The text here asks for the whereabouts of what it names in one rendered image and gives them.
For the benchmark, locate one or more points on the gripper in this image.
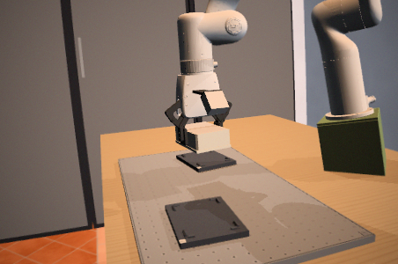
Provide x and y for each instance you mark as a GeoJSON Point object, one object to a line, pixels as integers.
{"type": "Point", "coordinates": [190, 103]}

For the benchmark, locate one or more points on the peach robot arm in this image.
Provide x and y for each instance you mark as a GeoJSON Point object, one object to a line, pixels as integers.
{"type": "Point", "coordinates": [332, 19]}

